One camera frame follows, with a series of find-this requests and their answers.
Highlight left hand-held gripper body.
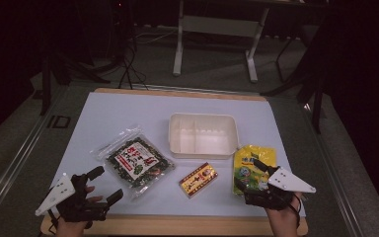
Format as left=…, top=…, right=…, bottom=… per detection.
left=35, top=173, right=110, bottom=223

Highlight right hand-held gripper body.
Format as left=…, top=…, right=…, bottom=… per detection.
left=243, top=166, right=317, bottom=211

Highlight yellow spouted pouch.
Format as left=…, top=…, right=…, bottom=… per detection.
left=232, top=143, right=278, bottom=197

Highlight clear dried seaweed packet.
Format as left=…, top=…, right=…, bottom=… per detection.
left=90, top=124, right=177, bottom=200

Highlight white divided plastic box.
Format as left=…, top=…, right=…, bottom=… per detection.
left=168, top=112, right=241, bottom=161

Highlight person's left hand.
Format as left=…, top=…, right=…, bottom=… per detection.
left=55, top=185, right=104, bottom=237

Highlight person's right hand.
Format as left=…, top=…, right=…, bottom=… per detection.
left=265, top=194, right=303, bottom=237

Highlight red and yellow small packet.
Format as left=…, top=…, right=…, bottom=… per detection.
left=178, top=161, right=219, bottom=199

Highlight wooden table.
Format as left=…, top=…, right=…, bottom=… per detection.
left=39, top=87, right=309, bottom=237

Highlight white table mat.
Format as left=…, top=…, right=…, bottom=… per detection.
left=39, top=91, right=307, bottom=218

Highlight black stand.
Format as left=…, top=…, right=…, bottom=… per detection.
left=38, top=48, right=112, bottom=117
left=260, top=31, right=328, bottom=135

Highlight left hand-held gripper cable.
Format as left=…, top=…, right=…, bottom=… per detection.
left=46, top=208, right=61, bottom=232

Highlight hand-held gripper cable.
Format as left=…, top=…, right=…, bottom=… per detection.
left=46, top=208, right=61, bottom=232
left=287, top=193, right=303, bottom=229

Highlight right hand-held gripper cable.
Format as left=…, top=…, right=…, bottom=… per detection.
left=287, top=193, right=303, bottom=229

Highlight metal floor rail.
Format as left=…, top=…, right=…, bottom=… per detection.
left=0, top=88, right=67, bottom=225
left=300, top=104, right=367, bottom=237

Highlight black floor cables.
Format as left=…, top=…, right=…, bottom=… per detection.
left=117, top=31, right=150, bottom=91

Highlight white metal desk frame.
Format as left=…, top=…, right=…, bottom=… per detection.
left=172, top=0, right=331, bottom=84

